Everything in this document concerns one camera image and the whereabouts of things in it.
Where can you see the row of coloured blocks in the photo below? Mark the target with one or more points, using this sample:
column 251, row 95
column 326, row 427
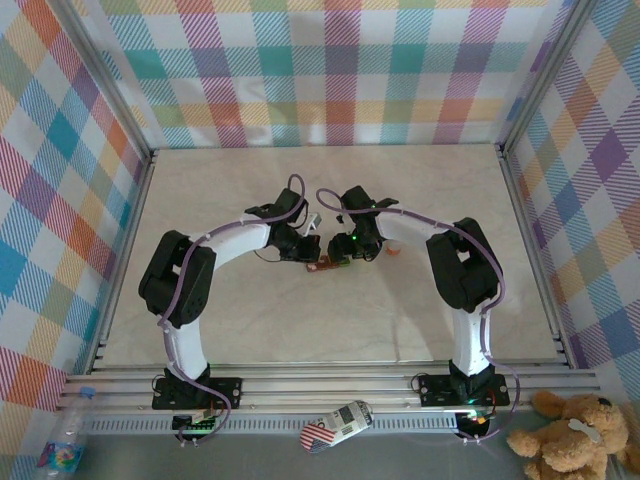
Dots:
column 325, row 266

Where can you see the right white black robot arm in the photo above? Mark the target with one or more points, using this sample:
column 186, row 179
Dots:
column 460, row 270

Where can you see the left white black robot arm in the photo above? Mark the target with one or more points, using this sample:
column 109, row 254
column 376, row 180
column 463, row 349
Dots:
column 175, row 280

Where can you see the flag print newspaper can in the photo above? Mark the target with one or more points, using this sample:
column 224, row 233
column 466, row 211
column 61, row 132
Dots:
column 340, row 425

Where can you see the left black electronics board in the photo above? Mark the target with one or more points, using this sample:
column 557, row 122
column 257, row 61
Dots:
column 195, row 424

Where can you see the black electronics board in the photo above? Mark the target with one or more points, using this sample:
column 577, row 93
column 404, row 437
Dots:
column 472, row 424
column 195, row 424

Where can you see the right black electronics board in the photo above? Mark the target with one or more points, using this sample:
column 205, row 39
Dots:
column 472, row 424

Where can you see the clear plastic water bottle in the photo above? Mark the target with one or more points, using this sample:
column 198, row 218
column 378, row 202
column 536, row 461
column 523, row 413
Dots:
column 70, row 430

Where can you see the brown teddy bear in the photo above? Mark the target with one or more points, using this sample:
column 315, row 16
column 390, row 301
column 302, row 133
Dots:
column 575, row 440

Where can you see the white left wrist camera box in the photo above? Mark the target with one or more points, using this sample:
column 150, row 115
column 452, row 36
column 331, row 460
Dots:
column 314, row 220

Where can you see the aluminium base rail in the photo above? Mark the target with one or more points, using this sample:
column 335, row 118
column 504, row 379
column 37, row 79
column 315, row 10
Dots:
column 325, row 385

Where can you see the aluminium left table rail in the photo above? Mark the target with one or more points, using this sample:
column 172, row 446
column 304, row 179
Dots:
column 140, row 200

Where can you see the aluminium table rail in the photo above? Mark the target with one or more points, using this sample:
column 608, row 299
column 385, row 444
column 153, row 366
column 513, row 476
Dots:
column 517, row 200
column 140, row 200

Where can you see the aluminium right table rail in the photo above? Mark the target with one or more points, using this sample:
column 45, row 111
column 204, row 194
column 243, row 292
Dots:
column 517, row 200

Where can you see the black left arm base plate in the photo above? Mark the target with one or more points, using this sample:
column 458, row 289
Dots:
column 225, row 392

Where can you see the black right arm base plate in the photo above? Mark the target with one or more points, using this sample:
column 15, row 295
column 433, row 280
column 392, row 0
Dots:
column 435, row 390

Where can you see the aluminium left frame post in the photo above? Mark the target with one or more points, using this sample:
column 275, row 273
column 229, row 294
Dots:
column 108, row 85

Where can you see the aluminium frame post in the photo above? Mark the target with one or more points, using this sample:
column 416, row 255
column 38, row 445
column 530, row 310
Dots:
column 108, row 85
column 545, row 75

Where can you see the aluminium right frame post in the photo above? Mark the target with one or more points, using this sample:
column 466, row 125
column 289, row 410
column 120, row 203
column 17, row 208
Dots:
column 545, row 75

